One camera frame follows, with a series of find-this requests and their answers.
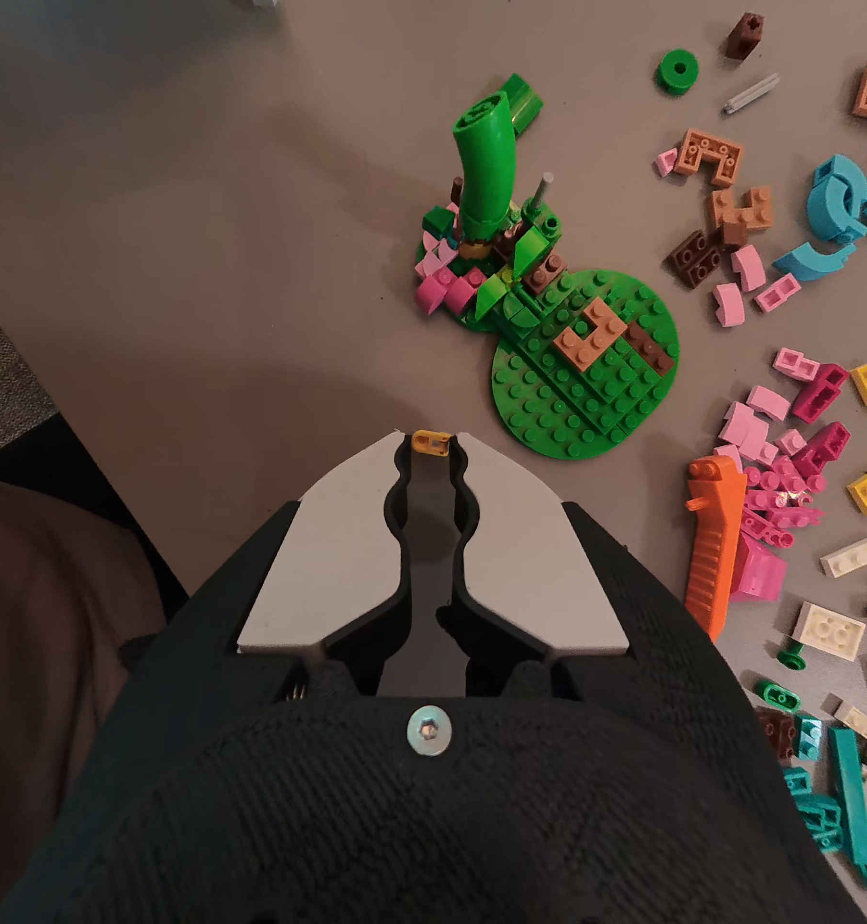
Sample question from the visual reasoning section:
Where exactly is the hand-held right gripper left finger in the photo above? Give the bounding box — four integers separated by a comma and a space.
237, 429, 411, 695

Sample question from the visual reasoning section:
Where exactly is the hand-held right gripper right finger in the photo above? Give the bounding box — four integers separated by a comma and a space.
437, 430, 629, 695

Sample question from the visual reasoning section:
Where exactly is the grey desk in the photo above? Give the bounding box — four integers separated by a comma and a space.
0, 0, 867, 918

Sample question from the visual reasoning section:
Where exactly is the green brick plant model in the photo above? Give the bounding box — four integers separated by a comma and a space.
414, 92, 681, 461

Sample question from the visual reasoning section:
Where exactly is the orange brick separator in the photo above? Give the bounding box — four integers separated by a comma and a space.
685, 455, 748, 642

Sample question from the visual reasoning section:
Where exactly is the small green oval brick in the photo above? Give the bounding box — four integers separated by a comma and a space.
754, 679, 803, 712

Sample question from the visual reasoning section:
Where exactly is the pile of pink bricks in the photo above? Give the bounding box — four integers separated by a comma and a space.
715, 346, 853, 602

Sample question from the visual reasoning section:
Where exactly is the brown studded brick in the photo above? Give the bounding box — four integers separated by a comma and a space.
754, 707, 799, 759

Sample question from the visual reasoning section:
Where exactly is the pile of white bricks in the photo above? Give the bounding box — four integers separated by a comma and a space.
790, 536, 867, 795

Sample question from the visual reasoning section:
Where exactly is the person's leg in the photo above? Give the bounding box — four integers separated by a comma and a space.
0, 476, 167, 924

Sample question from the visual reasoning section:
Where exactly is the brown square brick plate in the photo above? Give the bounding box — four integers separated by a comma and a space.
668, 231, 723, 288

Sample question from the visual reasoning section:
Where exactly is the pink studded brick plate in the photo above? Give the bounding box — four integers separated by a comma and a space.
754, 274, 801, 313

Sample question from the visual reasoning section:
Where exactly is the pile of teal bricks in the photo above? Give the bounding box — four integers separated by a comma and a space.
780, 725, 867, 912

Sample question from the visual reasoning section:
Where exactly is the light blue double arch brick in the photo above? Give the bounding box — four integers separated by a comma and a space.
807, 155, 867, 243

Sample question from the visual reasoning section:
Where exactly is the green round brick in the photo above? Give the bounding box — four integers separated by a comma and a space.
656, 49, 699, 95

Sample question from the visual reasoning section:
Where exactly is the grey bar brick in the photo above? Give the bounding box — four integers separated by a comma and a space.
721, 74, 781, 115

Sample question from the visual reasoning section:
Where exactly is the brown tall brick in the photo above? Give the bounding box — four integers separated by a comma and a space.
727, 12, 766, 59

